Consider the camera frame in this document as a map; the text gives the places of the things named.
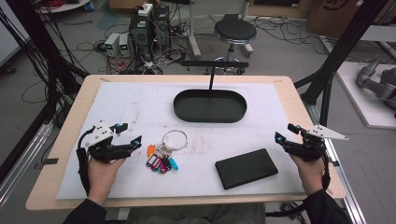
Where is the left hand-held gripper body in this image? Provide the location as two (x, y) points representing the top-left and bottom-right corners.
(84, 120), (134, 164)

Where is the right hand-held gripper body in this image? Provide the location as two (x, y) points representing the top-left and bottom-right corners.
(290, 123), (349, 162)

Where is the person's left hand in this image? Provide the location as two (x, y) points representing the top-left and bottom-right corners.
(87, 156), (127, 206)

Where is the person's right hand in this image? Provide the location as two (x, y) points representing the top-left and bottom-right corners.
(289, 153), (327, 197)

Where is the wooden table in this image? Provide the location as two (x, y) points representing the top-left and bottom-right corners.
(25, 74), (347, 212)

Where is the flat black wallet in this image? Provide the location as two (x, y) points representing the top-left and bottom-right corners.
(214, 147), (279, 190)

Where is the white table mat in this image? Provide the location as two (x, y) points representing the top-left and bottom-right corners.
(55, 81), (307, 201)

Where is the white floor board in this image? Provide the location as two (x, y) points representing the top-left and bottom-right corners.
(335, 61), (396, 131)

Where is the black oval tray with hanging bar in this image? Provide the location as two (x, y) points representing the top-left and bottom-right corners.
(173, 60), (250, 124)

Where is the white power supply unit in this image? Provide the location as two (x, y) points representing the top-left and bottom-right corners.
(104, 32), (121, 58)
(118, 33), (133, 58)

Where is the black computer tower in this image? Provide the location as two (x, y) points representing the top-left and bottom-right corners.
(128, 5), (171, 61)

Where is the black round stool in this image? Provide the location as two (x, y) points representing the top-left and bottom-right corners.
(204, 18), (258, 76)

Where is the white metal stand leg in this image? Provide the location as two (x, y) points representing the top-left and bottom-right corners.
(186, 0), (203, 58)

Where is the cardboard box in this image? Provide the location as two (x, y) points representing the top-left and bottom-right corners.
(306, 0), (389, 39)

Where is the white power strip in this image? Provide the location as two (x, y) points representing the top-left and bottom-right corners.
(137, 3), (154, 18)

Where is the left hand-held gripper black cable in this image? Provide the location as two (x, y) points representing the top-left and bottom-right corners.
(76, 125), (96, 196)

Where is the key ring with coloured tags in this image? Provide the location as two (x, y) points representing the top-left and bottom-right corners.
(145, 129), (189, 175)

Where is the aluminium rail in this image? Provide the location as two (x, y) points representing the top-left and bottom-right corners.
(305, 102), (368, 224)
(0, 120), (54, 207)

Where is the black metal frame post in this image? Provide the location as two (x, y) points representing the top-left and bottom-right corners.
(293, 0), (389, 126)

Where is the black frame with cable bundle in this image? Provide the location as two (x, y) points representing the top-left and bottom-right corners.
(0, 0), (91, 125)

